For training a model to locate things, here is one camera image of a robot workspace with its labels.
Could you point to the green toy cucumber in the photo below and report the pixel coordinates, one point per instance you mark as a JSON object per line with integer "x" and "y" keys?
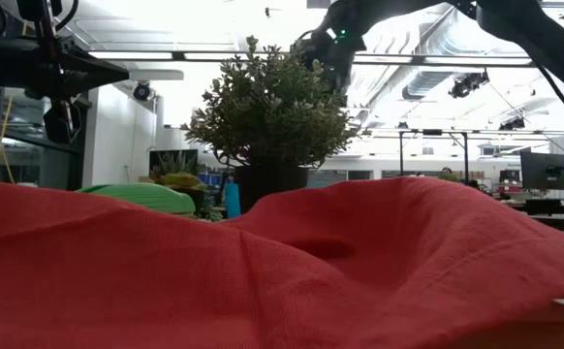
{"x": 141, "y": 196}

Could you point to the round security camera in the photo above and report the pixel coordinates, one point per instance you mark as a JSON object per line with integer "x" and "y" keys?
{"x": 142, "y": 91}

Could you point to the dark office desk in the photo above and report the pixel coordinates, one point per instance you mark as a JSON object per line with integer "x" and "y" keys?
{"x": 553, "y": 207}

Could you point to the potted succulent plant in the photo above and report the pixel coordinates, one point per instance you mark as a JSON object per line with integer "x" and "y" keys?
{"x": 180, "y": 179}

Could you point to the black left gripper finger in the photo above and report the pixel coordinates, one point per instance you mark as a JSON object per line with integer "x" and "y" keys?
{"x": 83, "y": 63}
{"x": 83, "y": 83}

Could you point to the black ceiling spotlight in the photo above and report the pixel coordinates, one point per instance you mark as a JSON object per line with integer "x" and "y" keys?
{"x": 466, "y": 85}
{"x": 512, "y": 124}

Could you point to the black metal frame stand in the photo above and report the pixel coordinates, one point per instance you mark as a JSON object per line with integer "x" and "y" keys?
{"x": 432, "y": 132}

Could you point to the bushy potted plant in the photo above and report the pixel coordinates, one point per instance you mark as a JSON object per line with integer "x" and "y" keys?
{"x": 267, "y": 111}

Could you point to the red cloth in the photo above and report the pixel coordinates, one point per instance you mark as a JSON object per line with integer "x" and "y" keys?
{"x": 262, "y": 291}

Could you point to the black computer monitor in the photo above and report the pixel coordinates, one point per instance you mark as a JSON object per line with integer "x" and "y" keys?
{"x": 546, "y": 169}
{"x": 156, "y": 154}

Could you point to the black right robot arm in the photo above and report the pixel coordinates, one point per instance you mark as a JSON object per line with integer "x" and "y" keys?
{"x": 543, "y": 34}

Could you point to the long ceiling light fixture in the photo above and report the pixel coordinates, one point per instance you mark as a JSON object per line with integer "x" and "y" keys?
{"x": 132, "y": 55}

